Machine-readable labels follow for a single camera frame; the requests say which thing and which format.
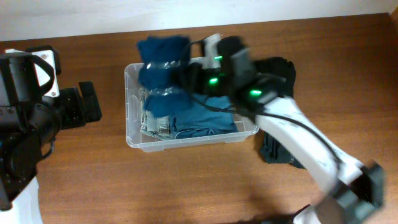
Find blue garment with tape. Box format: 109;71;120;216
137;35;192;118

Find dark blue jeans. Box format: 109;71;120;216
166;93;238;139

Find clear plastic storage container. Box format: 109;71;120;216
124;63;259;152

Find light blue jeans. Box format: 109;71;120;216
139;87;174;140

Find black garment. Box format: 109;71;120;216
254;57;296;98
259;133;305;169

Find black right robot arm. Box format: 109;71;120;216
180;36;385;224

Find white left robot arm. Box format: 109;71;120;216
1;45;102;223

